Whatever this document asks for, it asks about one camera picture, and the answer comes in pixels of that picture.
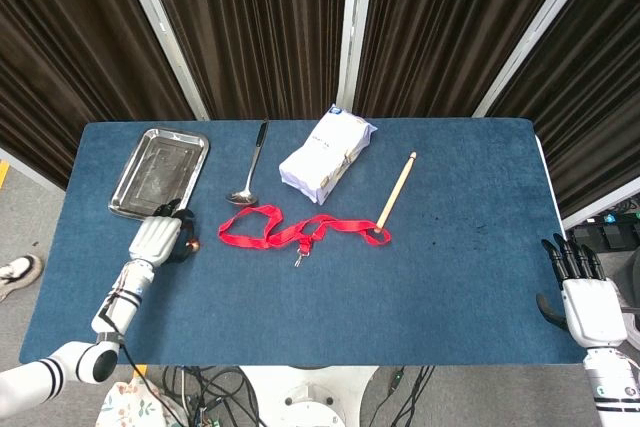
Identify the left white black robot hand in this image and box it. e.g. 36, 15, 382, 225
127, 198, 202, 269

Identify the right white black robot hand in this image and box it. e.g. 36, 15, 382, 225
535, 232, 630, 348

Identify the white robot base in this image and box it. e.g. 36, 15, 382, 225
239, 365, 376, 427

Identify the stainless steel tray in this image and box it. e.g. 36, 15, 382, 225
108, 127, 211, 222

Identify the black power equipment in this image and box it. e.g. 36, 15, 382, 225
569, 199, 640, 268

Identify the white sneaker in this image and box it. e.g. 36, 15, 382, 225
0, 254, 44, 301

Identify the floral cloth bag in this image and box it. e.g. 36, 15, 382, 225
94, 380, 169, 427

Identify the white tissue package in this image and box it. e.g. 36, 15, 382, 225
278, 104, 378, 206

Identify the dark brown curtain panel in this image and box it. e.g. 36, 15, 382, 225
487, 0, 640, 218
352, 0, 584, 119
137, 0, 351, 122
0, 0, 197, 191

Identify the blue table cloth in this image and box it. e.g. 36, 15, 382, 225
18, 119, 586, 366

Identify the wooden stick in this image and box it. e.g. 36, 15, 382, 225
373, 151, 418, 234

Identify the steel ladle with black handle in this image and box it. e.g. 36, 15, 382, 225
224, 119, 270, 207

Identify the white table frame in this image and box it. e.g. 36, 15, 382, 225
532, 130, 572, 248

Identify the black cable tangle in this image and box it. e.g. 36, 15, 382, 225
119, 364, 269, 427
367, 365, 436, 427

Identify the red lanyard with metal clip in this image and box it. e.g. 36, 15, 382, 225
217, 204, 393, 269

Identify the white partition post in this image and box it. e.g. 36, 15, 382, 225
472, 0, 597, 119
335, 0, 379, 116
112, 0, 211, 122

